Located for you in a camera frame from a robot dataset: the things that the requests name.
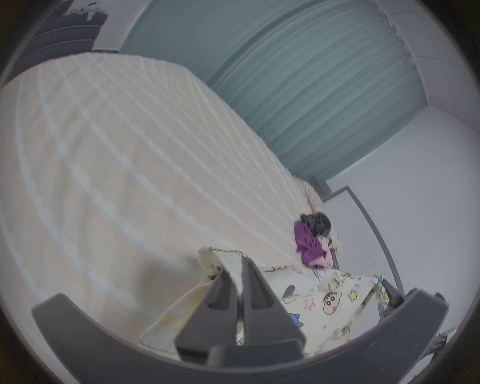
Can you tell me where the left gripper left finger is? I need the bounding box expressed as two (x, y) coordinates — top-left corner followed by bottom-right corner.
(174, 270), (241, 367)

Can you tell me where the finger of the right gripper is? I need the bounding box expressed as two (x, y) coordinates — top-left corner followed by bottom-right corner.
(380, 278), (405, 305)

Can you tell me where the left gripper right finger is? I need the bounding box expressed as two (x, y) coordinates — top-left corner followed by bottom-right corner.
(240, 257), (306, 360)

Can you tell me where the white printed pyjama top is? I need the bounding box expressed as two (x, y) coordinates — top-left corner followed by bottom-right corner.
(139, 245), (391, 357)

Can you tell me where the bed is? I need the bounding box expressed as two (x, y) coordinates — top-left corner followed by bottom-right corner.
(0, 52), (407, 361)

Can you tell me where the pink garment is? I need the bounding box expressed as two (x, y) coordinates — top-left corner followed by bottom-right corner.
(311, 234), (334, 270)

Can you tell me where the purple satin garment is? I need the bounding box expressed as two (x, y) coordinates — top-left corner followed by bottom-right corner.
(294, 221), (327, 265)

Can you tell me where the black garment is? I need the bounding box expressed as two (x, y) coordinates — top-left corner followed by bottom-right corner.
(300, 211), (332, 237)

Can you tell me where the grey bedside table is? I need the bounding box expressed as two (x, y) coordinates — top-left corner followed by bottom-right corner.
(294, 172), (331, 194)

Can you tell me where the blue-green curtain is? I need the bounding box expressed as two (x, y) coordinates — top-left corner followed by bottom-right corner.
(120, 0), (430, 184)

